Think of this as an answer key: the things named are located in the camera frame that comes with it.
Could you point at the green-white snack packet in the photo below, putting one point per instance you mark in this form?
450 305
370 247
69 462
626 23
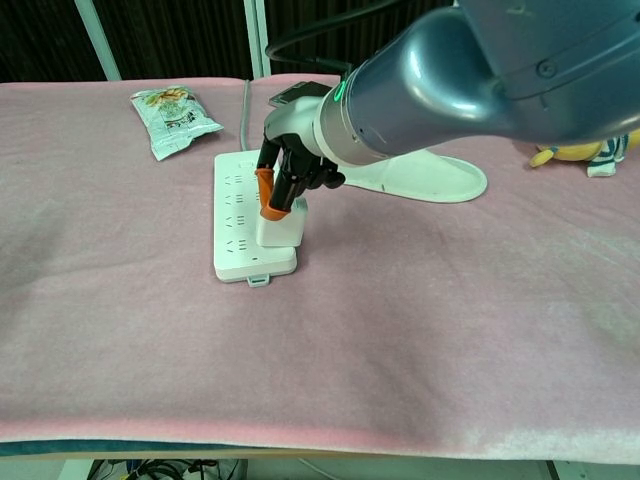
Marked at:
170 120

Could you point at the white slipper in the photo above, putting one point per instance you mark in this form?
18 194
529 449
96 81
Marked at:
440 180

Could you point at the dark pleated curtain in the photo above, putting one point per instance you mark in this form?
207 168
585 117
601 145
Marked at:
175 35

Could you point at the yellow plush toy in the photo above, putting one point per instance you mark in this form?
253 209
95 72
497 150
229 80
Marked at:
570 150

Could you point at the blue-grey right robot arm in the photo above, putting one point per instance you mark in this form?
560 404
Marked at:
450 75

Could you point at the black square flat device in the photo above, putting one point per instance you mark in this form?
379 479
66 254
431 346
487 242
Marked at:
295 92

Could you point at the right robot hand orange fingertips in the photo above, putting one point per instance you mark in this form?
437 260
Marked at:
295 125

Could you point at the white plug adapter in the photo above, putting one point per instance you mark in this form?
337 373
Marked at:
280 232

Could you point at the white power strip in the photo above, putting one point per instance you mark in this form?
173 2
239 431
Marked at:
230 250

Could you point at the white frame post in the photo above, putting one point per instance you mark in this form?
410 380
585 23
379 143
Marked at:
100 40
257 25

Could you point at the pink table cloth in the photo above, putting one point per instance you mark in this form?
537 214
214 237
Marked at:
150 350

